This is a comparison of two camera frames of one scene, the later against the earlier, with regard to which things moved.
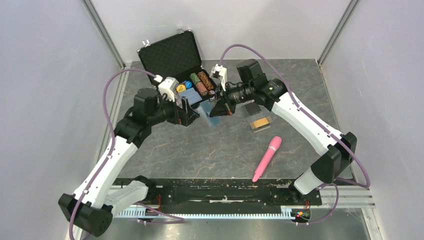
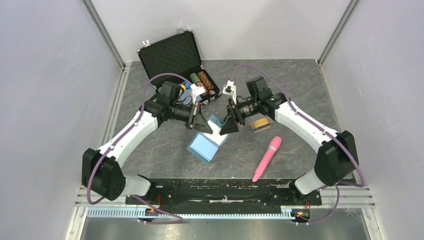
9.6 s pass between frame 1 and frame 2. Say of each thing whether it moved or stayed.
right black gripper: moved
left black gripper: moved
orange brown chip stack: stayed
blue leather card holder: moved
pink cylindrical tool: stayed
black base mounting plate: stayed
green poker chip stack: stayed
